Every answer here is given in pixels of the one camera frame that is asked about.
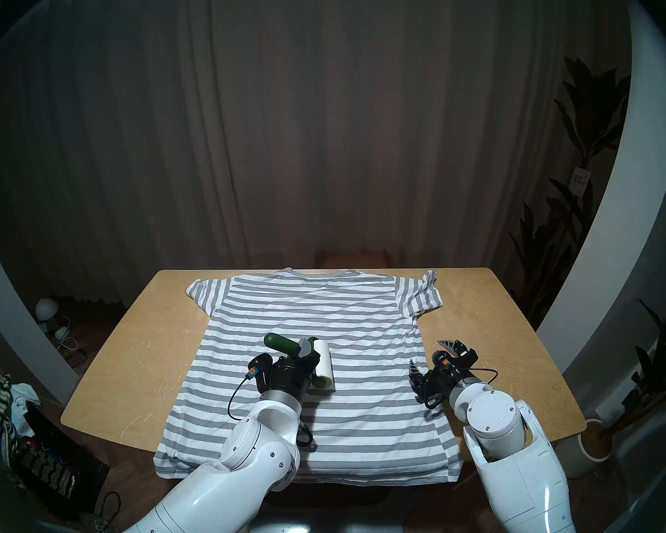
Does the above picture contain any white crumpled cloth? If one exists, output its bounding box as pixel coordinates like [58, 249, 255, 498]
[11, 383, 42, 421]

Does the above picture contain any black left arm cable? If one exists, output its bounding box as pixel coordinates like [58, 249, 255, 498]
[228, 371, 317, 449]

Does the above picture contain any green handled white lint roller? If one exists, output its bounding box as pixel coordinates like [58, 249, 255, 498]
[263, 333, 335, 395]

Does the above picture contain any dark potted plant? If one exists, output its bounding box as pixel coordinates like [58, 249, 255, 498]
[616, 290, 666, 433]

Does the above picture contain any grey white striped t-shirt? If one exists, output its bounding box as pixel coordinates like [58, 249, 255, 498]
[154, 268, 466, 485]

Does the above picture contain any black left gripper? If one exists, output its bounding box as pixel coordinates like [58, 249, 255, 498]
[264, 350, 322, 396]

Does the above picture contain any long pleated curtain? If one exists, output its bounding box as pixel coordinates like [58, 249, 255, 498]
[0, 0, 633, 305]

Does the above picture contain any tall dark leafy plant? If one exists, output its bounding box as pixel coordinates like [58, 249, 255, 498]
[508, 57, 632, 327]

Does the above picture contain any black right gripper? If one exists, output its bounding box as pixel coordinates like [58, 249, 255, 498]
[408, 338, 472, 408]

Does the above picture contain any black storage box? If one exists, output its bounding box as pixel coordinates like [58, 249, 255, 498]
[25, 404, 112, 516]

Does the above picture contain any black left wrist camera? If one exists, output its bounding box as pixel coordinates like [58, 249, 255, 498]
[246, 353, 274, 381]

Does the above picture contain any white plant pot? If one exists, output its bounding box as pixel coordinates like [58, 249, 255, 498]
[555, 418, 614, 479]

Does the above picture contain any white mushroom lamp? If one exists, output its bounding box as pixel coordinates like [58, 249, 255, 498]
[36, 298, 59, 333]

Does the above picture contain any white floor cable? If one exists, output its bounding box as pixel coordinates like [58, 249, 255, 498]
[55, 315, 89, 369]

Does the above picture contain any white curved arch column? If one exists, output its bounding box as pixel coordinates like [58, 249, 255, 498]
[0, 210, 81, 405]
[536, 0, 666, 374]

